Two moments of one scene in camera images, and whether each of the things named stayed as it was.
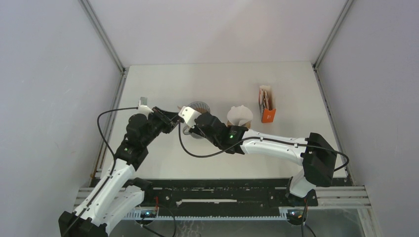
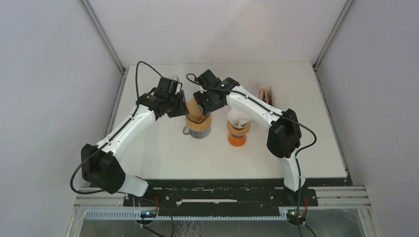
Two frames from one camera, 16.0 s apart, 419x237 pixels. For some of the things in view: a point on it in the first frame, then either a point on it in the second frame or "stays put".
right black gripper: [194, 124] → [200, 98]
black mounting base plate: [218, 193] stays put
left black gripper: [168, 119] → [183, 109]
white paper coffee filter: [239, 114] stays put
